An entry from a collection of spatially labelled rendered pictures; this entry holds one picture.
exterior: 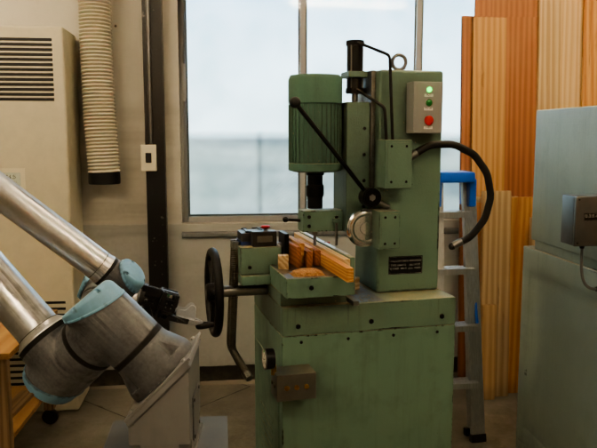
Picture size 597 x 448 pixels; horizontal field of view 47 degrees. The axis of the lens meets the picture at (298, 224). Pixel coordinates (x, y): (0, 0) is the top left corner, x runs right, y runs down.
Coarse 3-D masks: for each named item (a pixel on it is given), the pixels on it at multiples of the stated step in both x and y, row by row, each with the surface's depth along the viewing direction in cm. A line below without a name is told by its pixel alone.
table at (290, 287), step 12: (240, 276) 220; (252, 276) 219; (264, 276) 220; (276, 276) 212; (288, 276) 203; (312, 276) 203; (324, 276) 203; (336, 276) 203; (276, 288) 212; (288, 288) 200; (300, 288) 201; (312, 288) 202; (324, 288) 203; (336, 288) 204; (348, 288) 205
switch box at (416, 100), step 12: (408, 84) 218; (420, 84) 214; (432, 84) 215; (408, 96) 218; (420, 96) 214; (408, 108) 218; (420, 108) 215; (408, 120) 219; (420, 120) 215; (408, 132) 219; (420, 132) 216; (432, 132) 217
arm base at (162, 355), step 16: (160, 336) 166; (176, 336) 169; (144, 352) 162; (160, 352) 163; (176, 352) 164; (128, 368) 162; (144, 368) 161; (160, 368) 161; (128, 384) 164; (144, 384) 161
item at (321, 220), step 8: (328, 208) 232; (336, 208) 232; (304, 216) 224; (312, 216) 225; (320, 216) 225; (328, 216) 226; (304, 224) 224; (312, 224) 225; (320, 224) 226; (328, 224) 226; (312, 232) 229
